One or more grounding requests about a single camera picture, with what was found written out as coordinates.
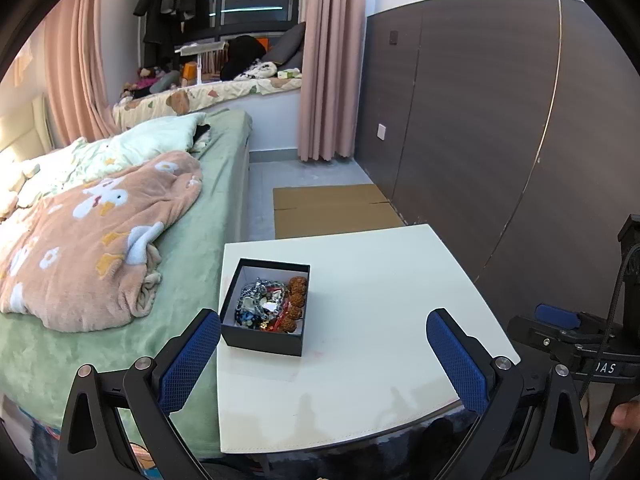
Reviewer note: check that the pale green quilt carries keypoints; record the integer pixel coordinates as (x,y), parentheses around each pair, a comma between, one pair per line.
(150,135)

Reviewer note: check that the white folding rack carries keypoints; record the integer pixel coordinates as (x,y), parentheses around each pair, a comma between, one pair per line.
(200,50)

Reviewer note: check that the grey pillow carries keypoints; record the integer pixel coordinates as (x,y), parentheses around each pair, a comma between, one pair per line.
(287,45)

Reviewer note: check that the black bag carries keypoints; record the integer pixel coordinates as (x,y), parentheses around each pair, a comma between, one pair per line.
(245,55)

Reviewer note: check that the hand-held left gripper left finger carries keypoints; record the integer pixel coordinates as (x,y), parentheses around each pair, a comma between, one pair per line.
(192,360)

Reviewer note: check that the pile of plush toys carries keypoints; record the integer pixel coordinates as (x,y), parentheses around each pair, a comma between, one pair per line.
(150,82)

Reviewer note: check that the pink curtain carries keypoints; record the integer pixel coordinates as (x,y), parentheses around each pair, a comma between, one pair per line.
(75,60)
(330,60)

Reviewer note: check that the bed with green sheet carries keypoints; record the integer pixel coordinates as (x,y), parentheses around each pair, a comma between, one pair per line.
(200,260)

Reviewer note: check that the person's right hand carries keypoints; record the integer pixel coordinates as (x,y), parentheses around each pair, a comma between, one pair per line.
(627,415)

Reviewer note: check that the white wall socket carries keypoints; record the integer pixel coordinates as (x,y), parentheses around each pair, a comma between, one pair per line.
(381,131)

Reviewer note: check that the printed window seat cushion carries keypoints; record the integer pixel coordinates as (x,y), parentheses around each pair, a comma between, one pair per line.
(210,95)

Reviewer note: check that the hanging dark clothes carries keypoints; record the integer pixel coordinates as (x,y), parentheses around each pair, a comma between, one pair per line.
(170,0)

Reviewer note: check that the orange box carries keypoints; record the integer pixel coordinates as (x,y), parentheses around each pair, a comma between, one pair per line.
(190,72)

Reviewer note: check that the beige bed base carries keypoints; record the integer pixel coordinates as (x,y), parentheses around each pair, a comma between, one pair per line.
(245,195)

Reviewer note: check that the black jewelry box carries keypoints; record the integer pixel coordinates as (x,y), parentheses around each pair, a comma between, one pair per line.
(260,342)

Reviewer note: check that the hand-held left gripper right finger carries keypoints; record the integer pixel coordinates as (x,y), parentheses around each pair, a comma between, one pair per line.
(457,365)

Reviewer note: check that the pile of mixed jewelry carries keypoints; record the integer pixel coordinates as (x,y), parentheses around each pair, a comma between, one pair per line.
(255,295)

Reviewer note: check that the flat brown cardboard sheet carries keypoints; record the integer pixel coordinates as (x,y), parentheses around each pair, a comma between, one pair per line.
(330,210)

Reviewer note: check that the pink duck print blanket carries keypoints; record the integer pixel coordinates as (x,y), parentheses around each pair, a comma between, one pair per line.
(100,240)

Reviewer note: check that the dark wall switch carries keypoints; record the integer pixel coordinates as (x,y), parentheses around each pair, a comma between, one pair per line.
(393,37)

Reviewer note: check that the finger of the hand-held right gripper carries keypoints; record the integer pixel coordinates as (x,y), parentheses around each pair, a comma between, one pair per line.
(555,316)

